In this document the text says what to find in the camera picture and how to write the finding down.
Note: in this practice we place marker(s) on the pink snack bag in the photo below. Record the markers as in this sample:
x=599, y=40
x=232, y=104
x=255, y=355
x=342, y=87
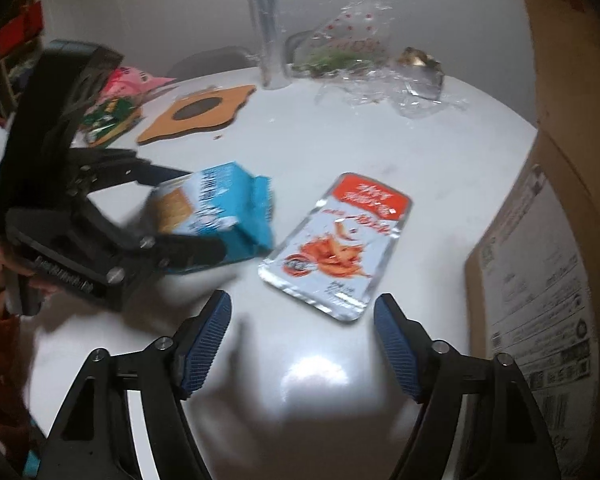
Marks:
x=131, y=83

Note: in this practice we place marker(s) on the cardboard box with label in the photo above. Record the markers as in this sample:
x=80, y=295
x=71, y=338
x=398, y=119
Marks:
x=533, y=280

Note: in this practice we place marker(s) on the red silver fish snack pouch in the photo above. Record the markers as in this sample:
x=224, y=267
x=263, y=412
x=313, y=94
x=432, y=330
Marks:
x=335, y=258

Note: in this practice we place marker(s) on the orange cork coaster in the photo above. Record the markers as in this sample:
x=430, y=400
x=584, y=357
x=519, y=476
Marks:
x=207, y=110

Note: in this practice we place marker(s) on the clear polka dot wrapper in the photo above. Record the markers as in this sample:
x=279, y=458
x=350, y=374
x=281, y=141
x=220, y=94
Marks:
x=356, y=39

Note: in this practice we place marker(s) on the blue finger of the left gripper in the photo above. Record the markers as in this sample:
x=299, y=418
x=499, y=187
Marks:
x=145, y=172
x=183, y=253

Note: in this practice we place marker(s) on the grey chair left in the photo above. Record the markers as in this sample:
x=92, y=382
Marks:
x=212, y=62

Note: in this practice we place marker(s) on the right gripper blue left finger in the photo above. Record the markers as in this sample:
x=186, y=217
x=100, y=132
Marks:
x=198, y=341

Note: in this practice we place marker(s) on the blue cracker package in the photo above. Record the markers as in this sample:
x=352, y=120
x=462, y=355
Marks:
x=225, y=201

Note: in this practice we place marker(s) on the tall clear glass vase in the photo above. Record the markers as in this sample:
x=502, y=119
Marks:
x=270, y=52

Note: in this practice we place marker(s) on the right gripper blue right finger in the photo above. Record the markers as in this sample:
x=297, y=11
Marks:
x=406, y=345

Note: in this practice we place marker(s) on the grey chair behind vase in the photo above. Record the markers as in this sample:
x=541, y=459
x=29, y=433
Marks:
x=295, y=42

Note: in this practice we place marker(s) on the crumpled clear plastic wrap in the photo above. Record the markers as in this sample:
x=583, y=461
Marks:
x=384, y=85

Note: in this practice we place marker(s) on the green snack bag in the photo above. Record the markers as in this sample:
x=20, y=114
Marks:
x=108, y=120

